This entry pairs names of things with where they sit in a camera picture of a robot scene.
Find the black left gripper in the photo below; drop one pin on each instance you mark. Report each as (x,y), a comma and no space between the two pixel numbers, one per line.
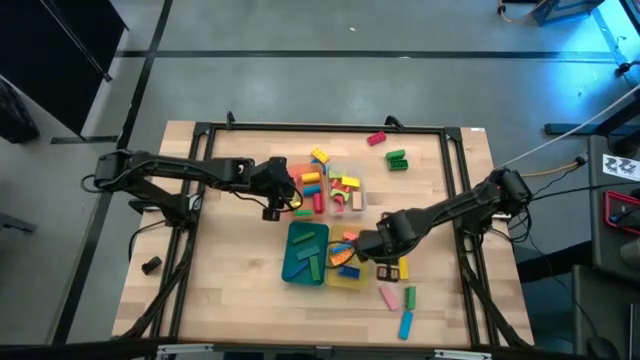
(277,185)

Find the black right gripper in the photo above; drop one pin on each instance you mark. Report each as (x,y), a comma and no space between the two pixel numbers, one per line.
(382,241)

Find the yellow wooden plank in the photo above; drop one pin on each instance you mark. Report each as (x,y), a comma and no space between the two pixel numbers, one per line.
(403,267)

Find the blue wooden cylinder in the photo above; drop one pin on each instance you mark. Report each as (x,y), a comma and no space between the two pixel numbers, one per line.
(311,190)

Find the green wooden cylinder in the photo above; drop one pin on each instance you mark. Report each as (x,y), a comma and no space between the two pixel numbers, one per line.
(303,213)

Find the yellow wooden cylinder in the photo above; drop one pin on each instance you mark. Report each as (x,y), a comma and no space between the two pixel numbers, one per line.
(310,177)

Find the salmon Lego brick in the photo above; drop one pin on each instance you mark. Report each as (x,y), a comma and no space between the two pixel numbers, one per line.
(350,235)

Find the red wooden cylinder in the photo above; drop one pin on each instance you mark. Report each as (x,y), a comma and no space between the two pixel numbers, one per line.
(317,202)

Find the orange Lego brick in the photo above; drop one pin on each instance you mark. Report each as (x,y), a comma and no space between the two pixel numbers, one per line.
(341,257)

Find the pink wooden plank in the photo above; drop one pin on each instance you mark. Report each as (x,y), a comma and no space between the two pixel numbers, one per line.
(388,297)

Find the tan wooden block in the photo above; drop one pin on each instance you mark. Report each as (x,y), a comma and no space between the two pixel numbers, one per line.
(357,200)

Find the green wooden plank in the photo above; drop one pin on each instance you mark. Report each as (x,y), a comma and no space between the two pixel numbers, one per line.
(303,237)
(314,268)

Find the red Lego brick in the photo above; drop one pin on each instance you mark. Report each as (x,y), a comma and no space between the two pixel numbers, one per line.
(336,184)

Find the lime wooden block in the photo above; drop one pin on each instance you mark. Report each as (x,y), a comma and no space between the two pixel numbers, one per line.
(335,175)

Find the teal plastic bin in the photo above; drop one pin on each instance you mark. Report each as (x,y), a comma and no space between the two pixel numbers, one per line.
(290,250)

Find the red wooden arch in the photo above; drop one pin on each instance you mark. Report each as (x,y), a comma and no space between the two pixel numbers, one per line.
(339,203)

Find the yellow plastic bin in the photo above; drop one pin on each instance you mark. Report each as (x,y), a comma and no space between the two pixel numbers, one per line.
(332,280)

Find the lime wooden arch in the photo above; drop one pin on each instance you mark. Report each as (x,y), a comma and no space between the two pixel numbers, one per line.
(340,194)

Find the teal wooden plank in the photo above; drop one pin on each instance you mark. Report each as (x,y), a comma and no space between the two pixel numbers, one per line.
(308,252)

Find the yellow wooden arch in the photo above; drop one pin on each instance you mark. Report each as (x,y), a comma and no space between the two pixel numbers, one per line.
(350,181)

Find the light blue wooden plank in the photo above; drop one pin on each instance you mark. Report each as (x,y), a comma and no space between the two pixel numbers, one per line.
(405,325)

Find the thin blue wooden stick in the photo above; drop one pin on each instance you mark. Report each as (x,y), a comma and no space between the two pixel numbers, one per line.
(297,270)

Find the magenta Lego brick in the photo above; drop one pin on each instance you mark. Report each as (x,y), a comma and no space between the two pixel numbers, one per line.
(376,138)

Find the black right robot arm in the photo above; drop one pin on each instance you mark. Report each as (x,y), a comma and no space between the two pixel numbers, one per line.
(460,205)

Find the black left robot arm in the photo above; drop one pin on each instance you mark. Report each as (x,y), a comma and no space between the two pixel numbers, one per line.
(175,165)

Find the small yellow tag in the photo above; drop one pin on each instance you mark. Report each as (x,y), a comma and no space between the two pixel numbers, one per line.
(296,203)

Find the orange plastic bin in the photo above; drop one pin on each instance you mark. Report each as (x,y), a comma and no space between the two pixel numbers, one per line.
(302,169)

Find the yellow Lego brick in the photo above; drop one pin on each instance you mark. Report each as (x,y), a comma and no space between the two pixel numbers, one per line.
(320,155)

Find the clear plastic bin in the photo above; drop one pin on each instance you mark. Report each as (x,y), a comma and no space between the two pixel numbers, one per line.
(357,170)

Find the dark green Lego brick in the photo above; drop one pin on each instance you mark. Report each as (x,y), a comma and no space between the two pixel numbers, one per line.
(398,165)

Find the small black object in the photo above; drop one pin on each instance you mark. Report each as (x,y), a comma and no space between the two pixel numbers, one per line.
(151,265)

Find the black stand bar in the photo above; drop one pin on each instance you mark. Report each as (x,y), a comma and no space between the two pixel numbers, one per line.
(555,129)

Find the black side desk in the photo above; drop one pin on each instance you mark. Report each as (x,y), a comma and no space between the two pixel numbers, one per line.
(597,200)

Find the black low desk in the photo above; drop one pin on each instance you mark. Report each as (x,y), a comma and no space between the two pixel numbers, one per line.
(600,310)

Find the red case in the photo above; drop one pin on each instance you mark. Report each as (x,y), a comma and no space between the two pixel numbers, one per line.
(607,210)

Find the black computer mouse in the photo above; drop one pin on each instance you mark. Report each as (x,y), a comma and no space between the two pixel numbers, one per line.
(602,349)

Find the grey round object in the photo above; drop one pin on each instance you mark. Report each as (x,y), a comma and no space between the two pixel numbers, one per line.
(631,254)

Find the printed white paper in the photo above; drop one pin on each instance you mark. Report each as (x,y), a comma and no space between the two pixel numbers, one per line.
(620,167)

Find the grey chair foot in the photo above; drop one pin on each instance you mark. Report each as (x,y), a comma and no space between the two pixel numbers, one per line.
(15,222)

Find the black partition panel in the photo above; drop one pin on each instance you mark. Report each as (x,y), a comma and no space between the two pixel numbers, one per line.
(50,50)

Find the black bag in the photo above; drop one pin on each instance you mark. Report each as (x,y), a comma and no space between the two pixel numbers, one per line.
(15,120)

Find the blue box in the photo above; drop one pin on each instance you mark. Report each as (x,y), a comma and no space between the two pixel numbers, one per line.
(565,10)

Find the black tripod clamp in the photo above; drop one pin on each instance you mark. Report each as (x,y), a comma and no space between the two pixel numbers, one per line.
(625,66)

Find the black aluminium table frame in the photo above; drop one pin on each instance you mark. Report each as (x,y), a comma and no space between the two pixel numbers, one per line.
(325,128)

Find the black frame clamp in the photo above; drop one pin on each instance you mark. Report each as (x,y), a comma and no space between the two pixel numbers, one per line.
(394,121)
(230,119)

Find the silver frame bracket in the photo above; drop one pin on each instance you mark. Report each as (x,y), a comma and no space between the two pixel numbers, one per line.
(462,355)
(185,348)

